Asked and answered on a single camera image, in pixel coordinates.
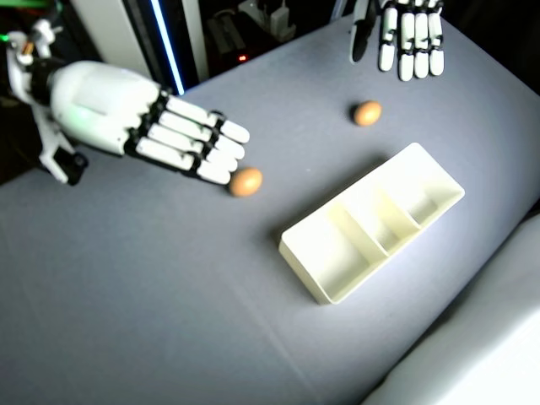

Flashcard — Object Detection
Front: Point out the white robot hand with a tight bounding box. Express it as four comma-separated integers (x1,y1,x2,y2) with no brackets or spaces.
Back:
49,60,251,186
348,0,446,82

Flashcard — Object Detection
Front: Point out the brown egg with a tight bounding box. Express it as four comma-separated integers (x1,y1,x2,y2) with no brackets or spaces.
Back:
229,166,264,198
352,100,383,127

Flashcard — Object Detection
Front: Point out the white upright panel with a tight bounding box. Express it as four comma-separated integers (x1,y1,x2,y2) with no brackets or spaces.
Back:
69,0,149,81

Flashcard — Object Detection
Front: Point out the blue light strip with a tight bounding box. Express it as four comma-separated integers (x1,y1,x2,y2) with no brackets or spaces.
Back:
149,0,186,96

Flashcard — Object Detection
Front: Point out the black device with red light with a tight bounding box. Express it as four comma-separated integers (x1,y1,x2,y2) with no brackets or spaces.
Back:
208,40,271,79

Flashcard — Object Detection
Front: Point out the grey table cloth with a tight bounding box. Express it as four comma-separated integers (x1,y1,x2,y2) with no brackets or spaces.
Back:
0,12,540,405

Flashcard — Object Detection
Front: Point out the white three-well tray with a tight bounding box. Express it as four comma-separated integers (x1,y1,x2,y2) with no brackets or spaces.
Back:
278,142,466,305

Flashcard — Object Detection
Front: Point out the white board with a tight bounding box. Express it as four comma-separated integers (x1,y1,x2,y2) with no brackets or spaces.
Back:
360,214,540,405

